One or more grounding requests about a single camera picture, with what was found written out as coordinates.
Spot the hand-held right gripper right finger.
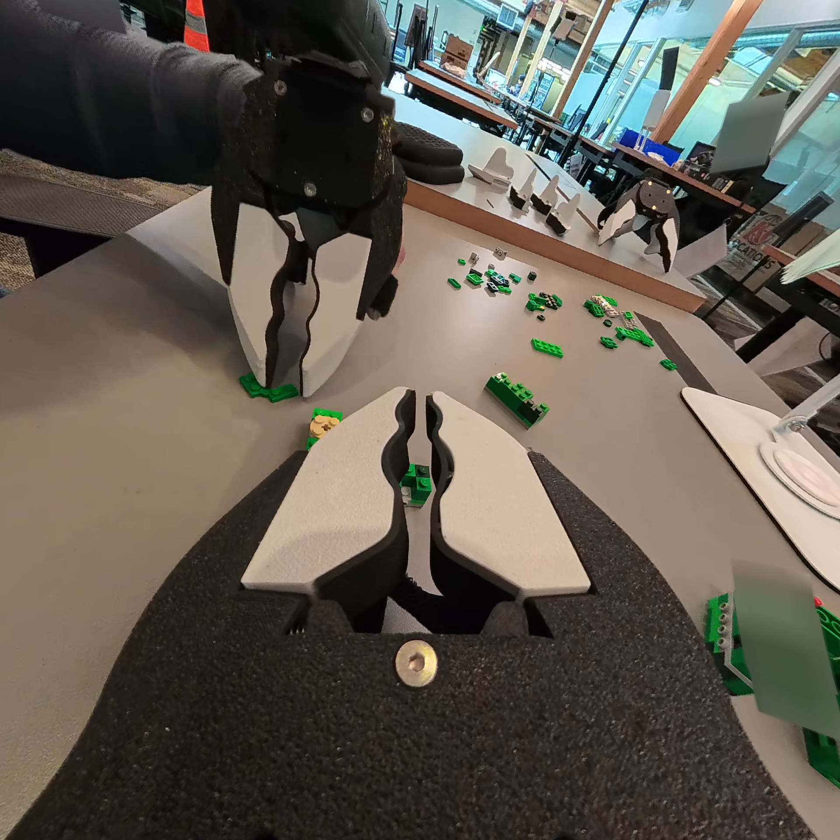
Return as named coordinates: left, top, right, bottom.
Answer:
left=425, top=392, right=595, bottom=631

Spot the tan and green brick piece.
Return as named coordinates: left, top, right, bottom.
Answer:
left=306, top=407, right=344, bottom=451

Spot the thin black pole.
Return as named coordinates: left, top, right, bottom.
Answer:
left=570, top=0, right=659, bottom=153

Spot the large green brick model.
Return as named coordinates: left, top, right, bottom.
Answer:
left=705, top=591, right=840, bottom=790

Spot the long green brick assembly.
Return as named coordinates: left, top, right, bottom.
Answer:
left=485, top=372, right=551, bottom=430

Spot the green and white brick cluster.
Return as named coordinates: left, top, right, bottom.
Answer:
left=399, top=462, right=436, bottom=508

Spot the white round stand base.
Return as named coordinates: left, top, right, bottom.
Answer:
left=760, top=438, right=840, bottom=508

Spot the white base plate with stand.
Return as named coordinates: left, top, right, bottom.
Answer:
left=681, top=386, right=840, bottom=593

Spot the blue bin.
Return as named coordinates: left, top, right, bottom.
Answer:
left=619, top=129, right=685, bottom=163

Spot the person's left forearm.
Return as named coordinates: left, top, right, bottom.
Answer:
left=0, top=0, right=263, bottom=188

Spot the orange reflective vest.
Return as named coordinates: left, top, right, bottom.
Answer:
left=183, top=0, right=212, bottom=53

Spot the grey desk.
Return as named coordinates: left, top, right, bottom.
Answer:
left=0, top=187, right=840, bottom=840

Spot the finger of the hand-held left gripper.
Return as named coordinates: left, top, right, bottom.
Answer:
left=298, top=226, right=379, bottom=400
left=226, top=200, right=311, bottom=393

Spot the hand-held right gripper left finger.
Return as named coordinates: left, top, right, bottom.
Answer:
left=241, top=387, right=417, bottom=631

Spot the idle black and white gripper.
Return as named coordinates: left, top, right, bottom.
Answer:
left=596, top=168, right=681, bottom=274

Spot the long background workbench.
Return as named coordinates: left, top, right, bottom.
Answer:
left=403, top=68, right=521, bottom=131

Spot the wooden post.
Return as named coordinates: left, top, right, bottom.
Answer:
left=653, top=0, right=764, bottom=144
left=554, top=0, right=616, bottom=114

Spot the wood-edged grey table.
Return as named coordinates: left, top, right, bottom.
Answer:
left=387, top=92, right=707, bottom=314

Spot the grey monitor back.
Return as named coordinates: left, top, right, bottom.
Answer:
left=710, top=91, right=790, bottom=175

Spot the black mesh cushion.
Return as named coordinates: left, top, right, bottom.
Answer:
left=399, top=161, right=466, bottom=186
left=392, top=123, right=464, bottom=166

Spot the scatter of small loose bricks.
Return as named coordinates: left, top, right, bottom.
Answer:
left=448, top=246, right=678, bottom=372

